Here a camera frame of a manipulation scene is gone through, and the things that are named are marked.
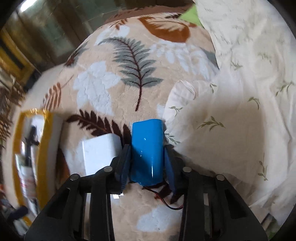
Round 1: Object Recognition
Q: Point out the cream leaf print duvet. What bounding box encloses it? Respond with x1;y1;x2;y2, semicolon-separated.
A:
162;0;296;227

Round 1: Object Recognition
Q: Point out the green white print pillow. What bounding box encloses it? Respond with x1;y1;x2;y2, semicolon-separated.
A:
179;4;203;27

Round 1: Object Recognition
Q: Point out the wooden glass wardrobe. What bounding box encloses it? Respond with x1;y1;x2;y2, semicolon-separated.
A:
1;1;191;90

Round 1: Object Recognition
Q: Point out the blue battery pack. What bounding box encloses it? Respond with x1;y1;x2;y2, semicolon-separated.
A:
129;118;184;211

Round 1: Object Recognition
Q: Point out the white foam box yellow tape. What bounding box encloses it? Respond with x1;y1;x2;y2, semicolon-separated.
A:
12;108;63;225

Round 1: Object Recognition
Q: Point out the leaf pattern fleece blanket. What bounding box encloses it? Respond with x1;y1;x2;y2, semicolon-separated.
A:
1;13;218;240

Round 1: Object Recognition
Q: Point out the white USB charger block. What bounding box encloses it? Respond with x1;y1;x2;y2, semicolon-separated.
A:
82;133;122;176

